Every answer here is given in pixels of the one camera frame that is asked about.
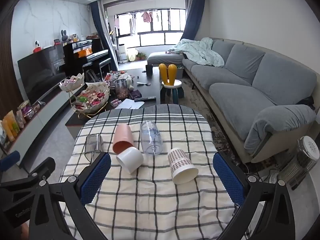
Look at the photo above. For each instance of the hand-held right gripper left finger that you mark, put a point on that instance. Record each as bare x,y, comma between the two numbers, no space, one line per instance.
96,177

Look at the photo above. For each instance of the grey rabbit figure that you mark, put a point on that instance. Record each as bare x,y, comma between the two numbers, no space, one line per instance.
64,36

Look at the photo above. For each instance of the light blue blanket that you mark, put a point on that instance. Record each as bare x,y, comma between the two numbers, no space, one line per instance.
200,52

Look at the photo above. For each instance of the plaid paper cup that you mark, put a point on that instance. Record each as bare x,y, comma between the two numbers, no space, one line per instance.
181,165

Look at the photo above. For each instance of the potted plant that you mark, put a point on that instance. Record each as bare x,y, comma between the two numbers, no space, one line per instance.
141,56

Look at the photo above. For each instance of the black remote control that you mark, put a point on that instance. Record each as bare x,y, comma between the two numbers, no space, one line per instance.
144,99

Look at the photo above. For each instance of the yellow rabbit-ear stool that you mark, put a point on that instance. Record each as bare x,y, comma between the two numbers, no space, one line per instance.
171,85

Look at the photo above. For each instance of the grey sectional sofa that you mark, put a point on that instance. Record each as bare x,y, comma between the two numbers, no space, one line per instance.
250,92

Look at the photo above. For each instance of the black cup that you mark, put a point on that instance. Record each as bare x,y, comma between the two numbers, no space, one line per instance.
149,70

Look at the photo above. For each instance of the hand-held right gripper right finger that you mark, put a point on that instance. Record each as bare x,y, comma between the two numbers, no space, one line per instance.
228,177

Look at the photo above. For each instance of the small clear glass cup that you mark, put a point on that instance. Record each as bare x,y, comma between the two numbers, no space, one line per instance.
93,145

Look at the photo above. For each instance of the pink plastic cup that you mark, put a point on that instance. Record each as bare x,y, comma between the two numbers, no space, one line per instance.
122,137

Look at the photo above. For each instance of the white baby spoon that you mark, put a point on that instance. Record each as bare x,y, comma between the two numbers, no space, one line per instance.
142,83

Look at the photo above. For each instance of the purple cloth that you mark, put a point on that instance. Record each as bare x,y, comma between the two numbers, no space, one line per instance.
136,94

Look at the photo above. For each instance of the dark cloth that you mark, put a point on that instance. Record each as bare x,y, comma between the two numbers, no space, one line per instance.
306,102

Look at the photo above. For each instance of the orange box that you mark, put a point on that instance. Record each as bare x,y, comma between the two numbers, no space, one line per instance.
84,53

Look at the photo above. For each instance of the tall clear printed cup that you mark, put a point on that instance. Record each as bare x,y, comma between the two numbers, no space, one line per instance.
151,140

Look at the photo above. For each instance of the flat screen television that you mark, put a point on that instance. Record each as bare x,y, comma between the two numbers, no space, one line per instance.
41,75

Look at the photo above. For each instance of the patterned floor rug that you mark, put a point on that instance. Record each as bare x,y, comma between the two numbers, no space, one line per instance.
200,105

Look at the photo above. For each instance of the white air purifier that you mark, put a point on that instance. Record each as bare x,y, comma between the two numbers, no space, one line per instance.
122,53

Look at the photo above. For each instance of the grey television cabinet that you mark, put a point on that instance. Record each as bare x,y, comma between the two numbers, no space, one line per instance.
47,120

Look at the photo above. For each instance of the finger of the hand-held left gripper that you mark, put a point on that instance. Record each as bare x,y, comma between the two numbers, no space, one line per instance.
10,159
45,167

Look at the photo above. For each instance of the tiered shell snack dish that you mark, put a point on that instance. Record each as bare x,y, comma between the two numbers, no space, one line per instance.
93,97

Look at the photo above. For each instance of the white camera on red box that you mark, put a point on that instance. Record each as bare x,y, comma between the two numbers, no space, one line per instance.
37,46

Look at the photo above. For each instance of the white plastic cup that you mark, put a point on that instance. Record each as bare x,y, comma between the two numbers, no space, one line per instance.
129,160

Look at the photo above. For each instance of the checked white tablecloth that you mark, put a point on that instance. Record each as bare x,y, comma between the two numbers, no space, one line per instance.
150,195

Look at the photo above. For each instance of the white electric heater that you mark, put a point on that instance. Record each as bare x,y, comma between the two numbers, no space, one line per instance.
300,160

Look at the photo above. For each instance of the black upright piano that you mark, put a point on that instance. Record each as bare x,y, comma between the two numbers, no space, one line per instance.
85,55

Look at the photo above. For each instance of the pink hanging garment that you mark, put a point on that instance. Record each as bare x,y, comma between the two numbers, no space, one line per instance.
147,17

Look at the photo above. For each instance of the blue curtain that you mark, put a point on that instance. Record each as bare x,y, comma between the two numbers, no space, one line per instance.
193,17
102,35

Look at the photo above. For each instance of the white paper sheet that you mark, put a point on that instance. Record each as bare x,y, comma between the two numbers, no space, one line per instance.
130,104

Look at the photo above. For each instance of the purple snack packets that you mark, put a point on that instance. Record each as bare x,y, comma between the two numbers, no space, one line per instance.
28,111

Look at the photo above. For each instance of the black framed window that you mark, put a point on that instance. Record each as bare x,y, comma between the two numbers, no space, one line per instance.
155,32

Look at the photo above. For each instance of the orange snack packets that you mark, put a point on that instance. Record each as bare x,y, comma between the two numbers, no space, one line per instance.
11,126

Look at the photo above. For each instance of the clear jar of nuts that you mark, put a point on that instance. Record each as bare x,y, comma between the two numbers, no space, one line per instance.
121,90

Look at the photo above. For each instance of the white plush toy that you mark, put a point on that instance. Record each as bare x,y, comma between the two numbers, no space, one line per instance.
127,80

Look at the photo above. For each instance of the dark coffee table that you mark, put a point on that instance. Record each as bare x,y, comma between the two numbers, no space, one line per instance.
150,90

